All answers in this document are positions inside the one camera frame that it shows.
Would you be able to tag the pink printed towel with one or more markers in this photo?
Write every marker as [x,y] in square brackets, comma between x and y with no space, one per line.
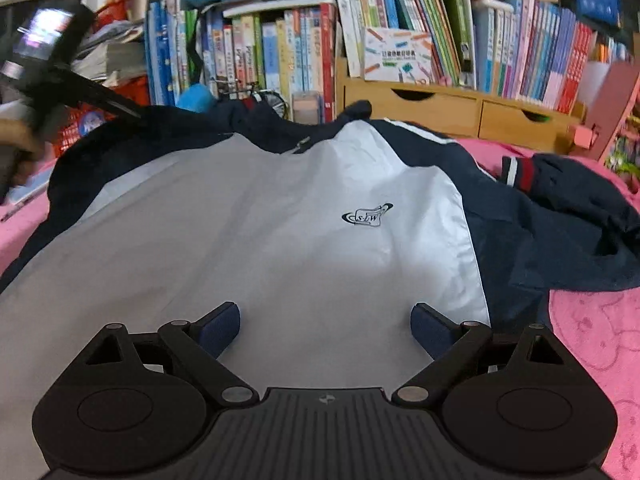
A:
[580,318]

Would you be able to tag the miniature black bicycle model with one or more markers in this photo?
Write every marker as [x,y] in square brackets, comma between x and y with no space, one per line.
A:
[253,93]

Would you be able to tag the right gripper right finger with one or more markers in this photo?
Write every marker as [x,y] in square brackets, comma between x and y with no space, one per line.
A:
[456,350]

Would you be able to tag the red plastic crate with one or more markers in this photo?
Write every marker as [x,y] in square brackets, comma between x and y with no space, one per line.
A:
[84,119]

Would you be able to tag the small blue plush ball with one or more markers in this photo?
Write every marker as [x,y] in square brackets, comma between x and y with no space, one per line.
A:
[197,99]

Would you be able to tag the operator left hand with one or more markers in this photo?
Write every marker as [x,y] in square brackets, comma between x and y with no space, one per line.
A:
[18,135]

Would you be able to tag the thick red book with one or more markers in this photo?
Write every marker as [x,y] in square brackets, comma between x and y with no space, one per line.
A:
[327,11]

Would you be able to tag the label printer box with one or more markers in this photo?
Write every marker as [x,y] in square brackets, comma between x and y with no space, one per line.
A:
[397,55]

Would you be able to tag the clear plastic container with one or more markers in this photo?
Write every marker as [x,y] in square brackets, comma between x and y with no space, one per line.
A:
[307,108]

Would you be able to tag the wooden drawer organizer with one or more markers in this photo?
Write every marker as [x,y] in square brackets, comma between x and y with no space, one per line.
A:
[459,112]

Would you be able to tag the navy white zip jacket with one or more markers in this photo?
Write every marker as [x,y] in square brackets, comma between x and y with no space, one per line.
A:
[325,238]

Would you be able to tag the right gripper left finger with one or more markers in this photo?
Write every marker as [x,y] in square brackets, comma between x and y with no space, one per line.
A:
[195,347]

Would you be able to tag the stack of papers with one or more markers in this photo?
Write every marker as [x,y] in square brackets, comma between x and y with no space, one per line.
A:
[115,52]

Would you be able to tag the pink toy house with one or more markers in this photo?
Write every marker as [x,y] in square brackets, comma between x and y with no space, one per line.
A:
[609,134]

